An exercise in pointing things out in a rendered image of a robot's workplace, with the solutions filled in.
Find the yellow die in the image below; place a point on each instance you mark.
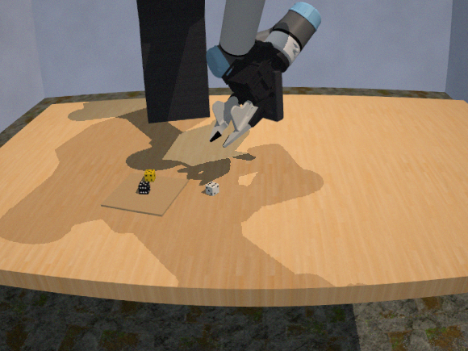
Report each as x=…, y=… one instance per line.
x=149, y=175

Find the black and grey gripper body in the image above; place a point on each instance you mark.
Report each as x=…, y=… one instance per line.
x=251, y=75

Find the tan square mat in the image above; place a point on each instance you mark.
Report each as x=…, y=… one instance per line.
x=164, y=191

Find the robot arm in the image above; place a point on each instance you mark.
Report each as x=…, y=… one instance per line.
x=238, y=35

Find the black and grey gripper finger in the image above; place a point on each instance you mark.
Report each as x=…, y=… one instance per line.
x=246, y=117
x=222, y=114

